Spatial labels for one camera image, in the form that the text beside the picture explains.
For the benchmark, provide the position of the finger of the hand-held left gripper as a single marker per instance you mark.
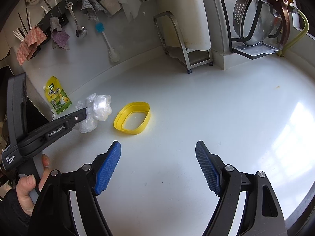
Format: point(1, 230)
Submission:
point(76, 116)

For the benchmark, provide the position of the dark stove top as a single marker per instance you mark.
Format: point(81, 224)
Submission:
point(34, 110)

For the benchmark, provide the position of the pink wavy cloth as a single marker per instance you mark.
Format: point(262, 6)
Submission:
point(30, 41)

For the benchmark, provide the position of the steel sink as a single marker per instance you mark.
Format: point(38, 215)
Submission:
point(299, 209)

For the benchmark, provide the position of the dark chopsticks pair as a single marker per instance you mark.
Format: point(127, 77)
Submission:
point(23, 24)

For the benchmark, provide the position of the person's left hand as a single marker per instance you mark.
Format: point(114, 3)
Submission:
point(23, 191)

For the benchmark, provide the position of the white cutting board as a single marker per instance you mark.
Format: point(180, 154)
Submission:
point(184, 12)

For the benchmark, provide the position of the steel steamer pot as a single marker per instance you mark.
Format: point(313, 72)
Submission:
point(260, 29)

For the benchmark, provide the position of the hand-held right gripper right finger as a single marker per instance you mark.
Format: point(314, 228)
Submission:
point(208, 167)

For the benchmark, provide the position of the blue bottle brush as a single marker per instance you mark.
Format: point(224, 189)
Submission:
point(99, 27)

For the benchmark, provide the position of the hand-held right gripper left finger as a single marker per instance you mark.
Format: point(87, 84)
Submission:
point(108, 167)

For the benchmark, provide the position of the person's left forearm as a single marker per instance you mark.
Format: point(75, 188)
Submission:
point(12, 213)

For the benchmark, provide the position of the black pot rack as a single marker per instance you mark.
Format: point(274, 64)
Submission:
point(256, 49)

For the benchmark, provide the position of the white hanging cloth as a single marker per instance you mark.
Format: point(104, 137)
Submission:
point(128, 2)

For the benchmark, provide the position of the beige hanging cloth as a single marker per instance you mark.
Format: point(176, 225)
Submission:
point(112, 5)

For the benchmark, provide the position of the brown rimmed pan lid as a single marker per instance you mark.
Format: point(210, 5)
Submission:
point(285, 29)

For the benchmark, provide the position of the clear plastic bag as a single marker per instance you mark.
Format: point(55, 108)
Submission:
point(101, 108)

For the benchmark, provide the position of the metal cutting board rack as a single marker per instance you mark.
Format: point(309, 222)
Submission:
point(194, 61)

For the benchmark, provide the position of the white chopsticks bundle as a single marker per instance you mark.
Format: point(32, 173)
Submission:
point(19, 35)

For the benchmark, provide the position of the yellow gas valve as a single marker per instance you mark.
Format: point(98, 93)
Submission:
point(292, 8)

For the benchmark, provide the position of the grey hanging dishcloth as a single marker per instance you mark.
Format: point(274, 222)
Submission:
point(92, 7)

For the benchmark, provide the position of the purple grey cloth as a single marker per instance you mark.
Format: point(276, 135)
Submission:
point(60, 39)

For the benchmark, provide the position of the metal spoon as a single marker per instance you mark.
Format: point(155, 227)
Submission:
point(81, 32)

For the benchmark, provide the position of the yellow green spout pouch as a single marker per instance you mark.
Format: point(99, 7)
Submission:
point(57, 95)

